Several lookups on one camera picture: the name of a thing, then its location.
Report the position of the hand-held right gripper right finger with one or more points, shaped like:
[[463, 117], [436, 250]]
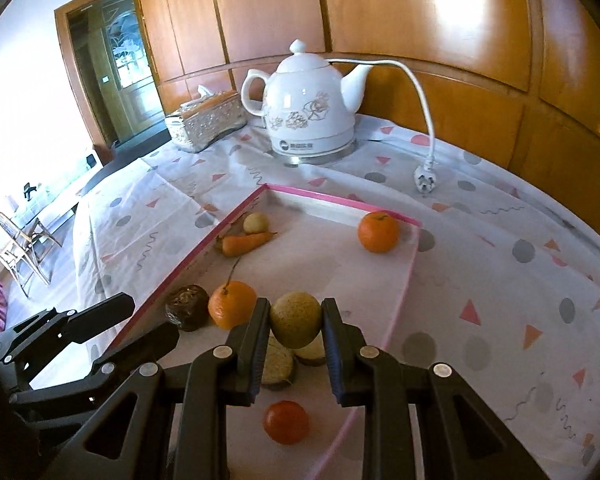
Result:
[[331, 350]]

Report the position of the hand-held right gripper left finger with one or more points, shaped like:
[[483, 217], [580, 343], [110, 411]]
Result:
[[260, 342]]

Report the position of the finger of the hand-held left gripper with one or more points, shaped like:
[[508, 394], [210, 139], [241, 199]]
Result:
[[150, 342], [110, 305]]

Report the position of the dark-skinned vegetable slice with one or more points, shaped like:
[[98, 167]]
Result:
[[312, 353], [277, 367]]

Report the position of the yellow-green lemon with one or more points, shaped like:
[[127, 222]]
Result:
[[296, 322]]

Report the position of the orange tangerine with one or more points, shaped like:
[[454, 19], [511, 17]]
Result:
[[230, 307], [378, 232]]

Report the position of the dark brown patterned chunk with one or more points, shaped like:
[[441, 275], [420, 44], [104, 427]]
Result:
[[186, 307]]

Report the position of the white tray with pink rim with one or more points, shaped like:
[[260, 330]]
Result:
[[320, 270]]

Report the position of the small red tomato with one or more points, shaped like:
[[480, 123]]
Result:
[[286, 421]]

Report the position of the orange carrot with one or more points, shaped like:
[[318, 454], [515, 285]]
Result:
[[245, 244]]

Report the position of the small pale yellow fruit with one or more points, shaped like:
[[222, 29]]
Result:
[[256, 222]]

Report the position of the metal mesh chair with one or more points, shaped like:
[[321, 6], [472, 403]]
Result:
[[5, 227]]

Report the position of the white patterned tablecloth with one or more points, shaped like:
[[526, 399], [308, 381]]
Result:
[[480, 260]]

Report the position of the silver patterned tissue box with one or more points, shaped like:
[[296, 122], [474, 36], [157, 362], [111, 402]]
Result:
[[207, 120]]

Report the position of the white ceramic electric kettle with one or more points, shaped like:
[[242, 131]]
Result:
[[305, 105]]

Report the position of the wooden framed glass door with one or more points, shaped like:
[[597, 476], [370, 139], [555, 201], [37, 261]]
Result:
[[125, 60]]

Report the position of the wooden panelled cabinet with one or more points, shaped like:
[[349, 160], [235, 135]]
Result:
[[430, 10]]

